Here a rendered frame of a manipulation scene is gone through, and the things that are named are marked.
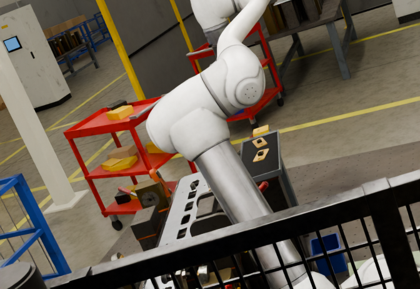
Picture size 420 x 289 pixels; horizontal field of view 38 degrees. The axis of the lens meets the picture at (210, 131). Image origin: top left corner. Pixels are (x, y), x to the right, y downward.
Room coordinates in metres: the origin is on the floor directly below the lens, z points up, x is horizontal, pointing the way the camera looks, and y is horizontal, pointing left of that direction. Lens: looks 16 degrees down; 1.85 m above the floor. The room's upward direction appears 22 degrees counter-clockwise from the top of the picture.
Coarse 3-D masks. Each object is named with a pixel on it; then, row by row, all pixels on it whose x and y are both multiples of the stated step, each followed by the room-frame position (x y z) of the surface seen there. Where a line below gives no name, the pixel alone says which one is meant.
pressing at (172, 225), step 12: (180, 180) 2.39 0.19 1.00; (192, 180) 2.34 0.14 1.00; (204, 180) 2.28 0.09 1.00; (180, 192) 2.26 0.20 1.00; (204, 192) 2.16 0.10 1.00; (180, 204) 2.14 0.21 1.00; (168, 216) 2.07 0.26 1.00; (180, 216) 2.03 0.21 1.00; (192, 216) 1.99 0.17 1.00; (168, 228) 1.97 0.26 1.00; (180, 228) 1.93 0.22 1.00; (168, 240) 1.88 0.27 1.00; (180, 240) 1.84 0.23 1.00; (144, 288) 1.62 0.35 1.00
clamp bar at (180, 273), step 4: (176, 272) 1.23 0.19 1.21; (180, 272) 1.22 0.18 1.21; (184, 272) 1.23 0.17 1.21; (188, 272) 1.23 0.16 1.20; (164, 276) 1.23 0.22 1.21; (168, 276) 1.24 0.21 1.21; (176, 276) 1.22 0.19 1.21; (180, 276) 1.22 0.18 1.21; (184, 276) 1.22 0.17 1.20; (164, 280) 1.23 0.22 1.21; (168, 280) 1.24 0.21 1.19; (172, 280) 1.22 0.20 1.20; (180, 280) 1.22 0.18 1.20; (184, 280) 1.24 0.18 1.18; (180, 284) 1.22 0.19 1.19; (184, 284) 1.23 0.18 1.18; (176, 288) 1.22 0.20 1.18; (184, 288) 1.22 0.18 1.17; (188, 288) 1.25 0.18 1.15
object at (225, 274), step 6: (222, 270) 1.42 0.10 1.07; (228, 270) 1.41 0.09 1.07; (210, 276) 1.41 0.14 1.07; (222, 276) 1.39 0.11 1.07; (228, 276) 1.38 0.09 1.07; (210, 282) 1.39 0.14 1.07; (216, 282) 1.38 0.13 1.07; (216, 288) 1.37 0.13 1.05; (234, 288) 1.37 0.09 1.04; (240, 288) 1.39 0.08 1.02
